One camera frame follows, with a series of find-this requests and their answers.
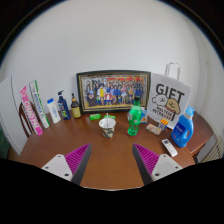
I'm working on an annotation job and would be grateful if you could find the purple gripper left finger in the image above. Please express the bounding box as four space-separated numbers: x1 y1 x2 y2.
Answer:
42 144 91 185

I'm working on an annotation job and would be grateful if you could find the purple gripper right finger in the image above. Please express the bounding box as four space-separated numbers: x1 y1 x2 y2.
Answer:
132 144 182 185

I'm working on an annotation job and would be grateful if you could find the green plastic soda bottle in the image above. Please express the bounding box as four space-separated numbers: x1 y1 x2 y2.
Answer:
128 96 142 136

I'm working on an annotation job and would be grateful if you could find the white remote control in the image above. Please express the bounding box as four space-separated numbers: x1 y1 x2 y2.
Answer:
162 139 178 157

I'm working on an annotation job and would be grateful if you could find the small patterned card box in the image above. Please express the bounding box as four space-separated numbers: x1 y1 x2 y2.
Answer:
146 124 161 135

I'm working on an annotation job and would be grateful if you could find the rubiks cube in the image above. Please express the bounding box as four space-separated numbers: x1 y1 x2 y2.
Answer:
158 119 169 130

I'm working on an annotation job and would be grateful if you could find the blue detergent bottle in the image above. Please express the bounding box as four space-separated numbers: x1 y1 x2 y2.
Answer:
171 106 194 148

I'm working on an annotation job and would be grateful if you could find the white shampoo bottle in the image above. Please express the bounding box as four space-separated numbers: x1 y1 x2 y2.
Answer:
47 98 61 124

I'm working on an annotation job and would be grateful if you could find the green small box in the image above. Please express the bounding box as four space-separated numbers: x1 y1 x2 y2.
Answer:
89 114 101 120

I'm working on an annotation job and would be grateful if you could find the camouflage paper cup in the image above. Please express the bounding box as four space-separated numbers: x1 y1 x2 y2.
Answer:
99 117 116 138

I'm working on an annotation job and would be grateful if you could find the dark blue pump bottle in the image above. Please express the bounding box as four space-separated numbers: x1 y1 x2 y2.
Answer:
58 91 70 120

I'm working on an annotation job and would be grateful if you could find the dark amber pump bottle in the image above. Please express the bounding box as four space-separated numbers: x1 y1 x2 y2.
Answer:
71 96 81 118

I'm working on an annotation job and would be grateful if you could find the green flat packet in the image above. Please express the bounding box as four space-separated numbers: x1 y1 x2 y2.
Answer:
103 114 116 119

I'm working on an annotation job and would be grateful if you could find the white GIFT paper bag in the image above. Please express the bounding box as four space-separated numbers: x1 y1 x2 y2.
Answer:
147 62 191 129

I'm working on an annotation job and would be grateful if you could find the white board panel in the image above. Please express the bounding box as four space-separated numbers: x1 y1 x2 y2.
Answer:
0 77 27 155

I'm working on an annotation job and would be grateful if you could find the framed group photo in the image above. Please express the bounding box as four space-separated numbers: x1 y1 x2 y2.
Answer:
76 70 151 113

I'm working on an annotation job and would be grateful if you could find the pink tube box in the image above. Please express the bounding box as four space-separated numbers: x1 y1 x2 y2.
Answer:
20 87 43 135

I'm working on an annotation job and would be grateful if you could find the green white tube box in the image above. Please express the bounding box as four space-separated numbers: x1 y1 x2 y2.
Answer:
29 80 50 128

